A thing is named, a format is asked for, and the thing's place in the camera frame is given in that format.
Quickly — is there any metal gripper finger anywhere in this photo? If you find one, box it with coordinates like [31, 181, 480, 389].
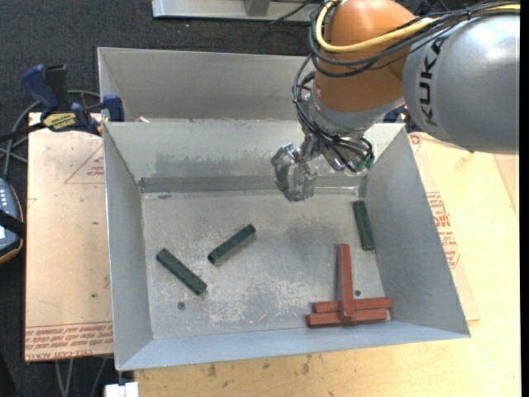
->
[270, 143, 298, 203]
[293, 167, 319, 203]

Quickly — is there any dark green flat block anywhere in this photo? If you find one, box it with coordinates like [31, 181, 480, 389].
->
[351, 199, 377, 252]
[155, 247, 208, 296]
[207, 223, 258, 265]

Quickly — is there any grey metal bin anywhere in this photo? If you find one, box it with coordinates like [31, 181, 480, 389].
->
[97, 46, 472, 372]

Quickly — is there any red-brown flat block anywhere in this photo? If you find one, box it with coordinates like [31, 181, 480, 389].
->
[311, 296, 393, 315]
[305, 308, 392, 328]
[334, 243, 356, 322]

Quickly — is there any brown cardboard board red print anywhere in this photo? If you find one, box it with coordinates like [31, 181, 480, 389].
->
[24, 112, 483, 363]

